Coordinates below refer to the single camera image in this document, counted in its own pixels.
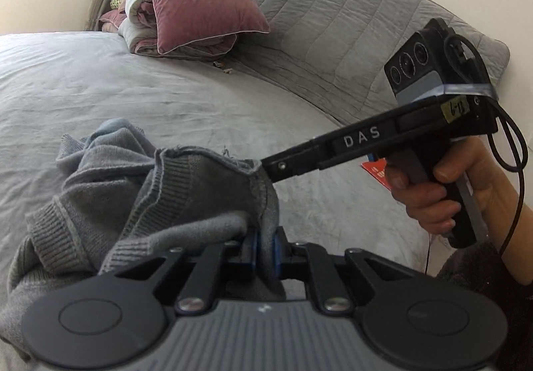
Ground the grey knit sweater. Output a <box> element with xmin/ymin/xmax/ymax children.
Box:
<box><xmin>1</xmin><ymin>119</ymin><xmax>285</xmax><ymax>361</ymax></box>

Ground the person right hand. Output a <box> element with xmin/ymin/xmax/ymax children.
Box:
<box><xmin>385</xmin><ymin>136</ymin><xmax>530</xmax><ymax>284</ymax></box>

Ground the red paper box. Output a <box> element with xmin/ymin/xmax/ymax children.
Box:
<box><xmin>361</xmin><ymin>159</ymin><xmax>391</xmax><ymax>190</ymax></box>

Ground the grey quilted headboard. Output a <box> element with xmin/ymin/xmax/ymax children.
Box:
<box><xmin>231</xmin><ymin>0</ymin><xmax>510</xmax><ymax>124</ymax></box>

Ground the small brown debris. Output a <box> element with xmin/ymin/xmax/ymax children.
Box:
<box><xmin>212</xmin><ymin>60</ymin><xmax>233</xmax><ymax>74</ymax></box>

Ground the folded grey pink quilt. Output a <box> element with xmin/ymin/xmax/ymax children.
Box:
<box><xmin>118</xmin><ymin>0</ymin><xmax>238</xmax><ymax>60</ymax></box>

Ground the grey bed sheet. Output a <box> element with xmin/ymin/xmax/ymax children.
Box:
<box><xmin>0</xmin><ymin>30</ymin><xmax>430</xmax><ymax>371</ymax></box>

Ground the small pink pillow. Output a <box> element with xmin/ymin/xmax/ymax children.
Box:
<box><xmin>99</xmin><ymin>0</ymin><xmax>127</xmax><ymax>33</ymax></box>

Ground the green patterned toy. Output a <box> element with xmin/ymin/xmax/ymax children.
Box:
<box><xmin>109</xmin><ymin>0</ymin><xmax>123</xmax><ymax>10</ymax></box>

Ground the black camera box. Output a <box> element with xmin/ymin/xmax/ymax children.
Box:
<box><xmin>384</xmin><ymin>18</ymin><xmax>497</xmax><ymax>106</ymax></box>

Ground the black camera cable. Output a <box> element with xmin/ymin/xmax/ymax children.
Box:
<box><xmin>442</xmin><ymin>32</ymin><xmax>530</xmax><ymax>257</ymax></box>

